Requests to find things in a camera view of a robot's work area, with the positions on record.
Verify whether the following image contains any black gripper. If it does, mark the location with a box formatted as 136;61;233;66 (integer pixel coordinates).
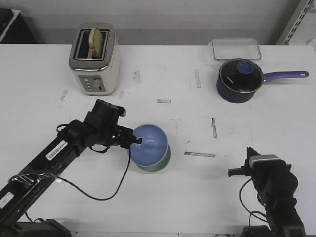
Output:
108;126;142;148
228;147;260;178

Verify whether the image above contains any blue bowl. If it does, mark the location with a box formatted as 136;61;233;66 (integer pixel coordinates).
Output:
127;124;169;166

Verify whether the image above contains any green bowl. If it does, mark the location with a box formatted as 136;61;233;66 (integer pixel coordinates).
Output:
137;147;171;172

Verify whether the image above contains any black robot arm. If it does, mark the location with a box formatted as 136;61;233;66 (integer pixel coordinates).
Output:
0;99;142;227
228;147;306;237

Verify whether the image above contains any dark blue saucepan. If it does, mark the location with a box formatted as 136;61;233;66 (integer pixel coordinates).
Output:
216;71;309;103

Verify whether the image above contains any glass pot lid blue knob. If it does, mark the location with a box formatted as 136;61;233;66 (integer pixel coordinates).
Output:
219;59;264;93

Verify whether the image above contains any cream and silver toaster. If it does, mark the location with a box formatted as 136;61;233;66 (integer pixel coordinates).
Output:
69;22;120;96

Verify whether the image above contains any clear plastic food container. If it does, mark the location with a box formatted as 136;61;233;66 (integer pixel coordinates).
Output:
208;38;261;61

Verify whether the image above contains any slice of toast bread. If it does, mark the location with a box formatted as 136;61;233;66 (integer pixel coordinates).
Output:
88;28;104;59

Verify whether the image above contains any grey metal shelf upright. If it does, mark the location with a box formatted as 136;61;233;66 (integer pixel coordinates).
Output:
276;0;316;45

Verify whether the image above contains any black box in corner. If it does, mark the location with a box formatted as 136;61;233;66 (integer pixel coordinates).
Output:
0;8;38;44

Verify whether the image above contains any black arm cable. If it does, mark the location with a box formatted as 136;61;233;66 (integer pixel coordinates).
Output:
9;148;131;201
239;177;269;228

